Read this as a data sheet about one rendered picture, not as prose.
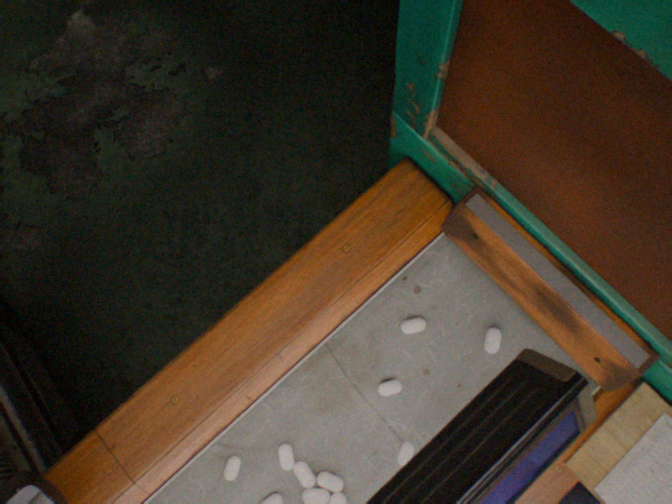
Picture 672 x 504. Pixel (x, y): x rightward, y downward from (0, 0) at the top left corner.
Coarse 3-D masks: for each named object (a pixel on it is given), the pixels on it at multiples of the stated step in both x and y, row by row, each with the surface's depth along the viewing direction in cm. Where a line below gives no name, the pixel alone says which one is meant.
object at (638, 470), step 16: (656, 432) 75; (640, 448) 75; (656, 448) 74; (624, 464) 74; (640, 464) 74; (656, 464) 74; (608, 480) 74; (624, 480) 74; (640, 480) 74; (656, 480) 73; (608, 496) 73; (624, 496) 73; (640, 496) 73; (656, 496) 73
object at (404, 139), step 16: (400, 128) 85; (400, 144) 89; (416, 144) 84; (400, 160) 94; (416, 160) 89; (432, 160) 84; (432, 176) 88; (448, 176) 83; (448, 192) 88; (464, 192) 83; (656, 368) 73; (656, 384) 77
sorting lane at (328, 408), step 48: (384, 288) 86; (432, 288) 86; (480, 288) 85; (336, 336) 85; (384, 336) 84; (432, 336) 84; (480, 336) 83; (528, 336) 83; (288, 384) 83; (336, 384) 83; (432, 384) 82; (480, 384) 82; (240, 432) 82; (288, 432) 81; (336, 432) 81; (384, 432) 81; (432, 432) 80; (192, 480) 80; (240, 480) 80; (288, 480) 80; (384, 480) 79
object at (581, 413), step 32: (512, 384) 49; (544, 384) 47; (576, 384) 45; (480, 416) 49; (512, 416) 46; (544, 416) 45; (576, 416) 47; (448, 448) 48; (480, 448) 46; (512, 448) 44; (544, 448) 47; (416, 480) 47; (448, 480) 45; (480, 480) 44; (512, 480) 46
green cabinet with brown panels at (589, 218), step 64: (448, 0) 55; (512, 0) 50; (576, 0) 43; (640, 0) 38; (448, 64) 65; (512, 64) 56; (576, 64) 49; (640, 64) 44; (448, 128) 76; (512, 128) 64; (576, 128) 55; (640, 128) 48; (512, 192) 74; (576, 192) 63; (640, 192) 54; (576, 256) 72; (640, 256) 62; (640, 320) 70
